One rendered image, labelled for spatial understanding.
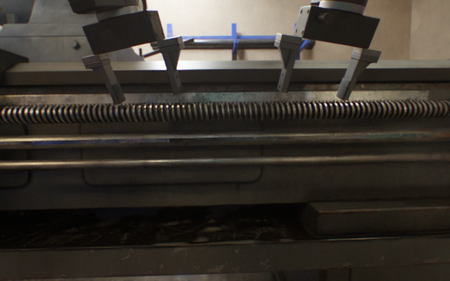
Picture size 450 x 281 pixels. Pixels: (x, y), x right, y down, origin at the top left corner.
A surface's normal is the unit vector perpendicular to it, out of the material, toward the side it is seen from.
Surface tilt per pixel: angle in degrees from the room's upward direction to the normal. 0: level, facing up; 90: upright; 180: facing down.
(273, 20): 90
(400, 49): 90
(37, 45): 90
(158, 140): 90
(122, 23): 114
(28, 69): 36
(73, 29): 62
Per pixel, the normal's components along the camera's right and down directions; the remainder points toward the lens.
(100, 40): -0.11, 0.48
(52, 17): 0.02, -0.33
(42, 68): 0.00, -0.76
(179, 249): 0.04, 0.08
